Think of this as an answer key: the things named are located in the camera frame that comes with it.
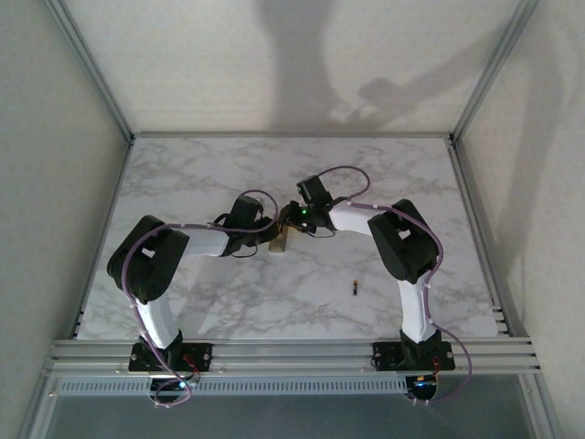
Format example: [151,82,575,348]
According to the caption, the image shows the beige remote control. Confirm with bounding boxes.
[268,227,293,254]

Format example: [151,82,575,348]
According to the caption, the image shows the aluminium frame cross rail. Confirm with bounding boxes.
[131,131,454,140]

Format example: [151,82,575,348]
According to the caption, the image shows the wide aluminium mounting rail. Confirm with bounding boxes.
[43,337,537,379]

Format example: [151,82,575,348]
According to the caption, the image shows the aluminium table side rail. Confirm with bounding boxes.
[70,136,134,340]
[449,138,512,339]

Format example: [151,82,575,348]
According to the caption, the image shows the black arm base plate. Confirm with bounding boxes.
[129,342,214,372]
[372,341,457,371]

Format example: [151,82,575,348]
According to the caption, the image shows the grey slotted cable duct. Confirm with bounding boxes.
[53,377,409,397]

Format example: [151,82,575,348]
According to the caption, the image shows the aluminium frame post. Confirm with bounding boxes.
[43,0,136,143]
[449,0,541,144]

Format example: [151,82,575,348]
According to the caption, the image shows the aluminium frame leg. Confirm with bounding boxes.
[520,372,566,439]
[17,372,60,439]

